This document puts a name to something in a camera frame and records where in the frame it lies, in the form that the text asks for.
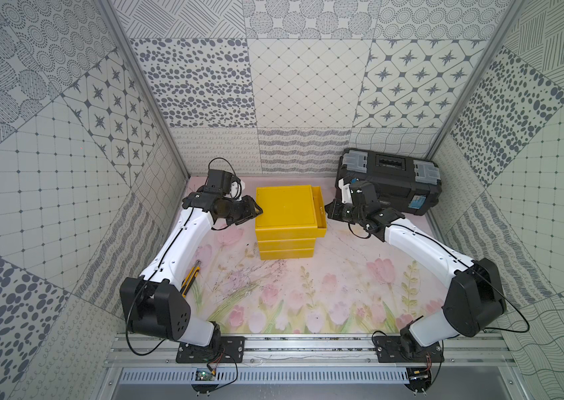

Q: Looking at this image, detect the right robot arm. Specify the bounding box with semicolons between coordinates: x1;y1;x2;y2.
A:
325;188;507;353

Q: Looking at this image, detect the yellow drawer cabinet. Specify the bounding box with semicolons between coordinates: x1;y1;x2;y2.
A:
255;185;320;261

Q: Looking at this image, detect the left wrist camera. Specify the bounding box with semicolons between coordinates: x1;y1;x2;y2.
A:
204;169;243;199

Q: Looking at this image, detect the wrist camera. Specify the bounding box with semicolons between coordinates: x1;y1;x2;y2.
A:
337;178;373;206
204;169;243;199

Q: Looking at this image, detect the yellow top drawer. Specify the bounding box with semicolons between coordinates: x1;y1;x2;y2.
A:
255;185;327;241

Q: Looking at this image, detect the black toolbox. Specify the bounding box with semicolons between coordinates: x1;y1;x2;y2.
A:
336;148;442;216

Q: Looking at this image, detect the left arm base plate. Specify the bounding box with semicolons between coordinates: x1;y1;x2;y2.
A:
176;336;245;364

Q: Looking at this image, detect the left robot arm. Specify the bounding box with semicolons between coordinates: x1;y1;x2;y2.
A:
120;193;263;351

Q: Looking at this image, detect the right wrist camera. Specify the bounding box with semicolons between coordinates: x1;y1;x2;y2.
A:
337;178;373;206

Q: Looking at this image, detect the floral table mat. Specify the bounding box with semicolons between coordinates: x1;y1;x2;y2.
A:
171;176;473;335

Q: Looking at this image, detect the aluminium mounting rail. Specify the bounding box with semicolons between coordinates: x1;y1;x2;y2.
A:
104;333;515;368

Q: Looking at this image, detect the yellow utility knife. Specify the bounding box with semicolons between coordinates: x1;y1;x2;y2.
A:
180;260;201;298

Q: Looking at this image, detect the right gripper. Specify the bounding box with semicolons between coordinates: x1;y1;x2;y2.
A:
324;198;365;225

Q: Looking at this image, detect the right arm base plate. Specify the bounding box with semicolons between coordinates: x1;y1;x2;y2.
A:
371;331;445;363

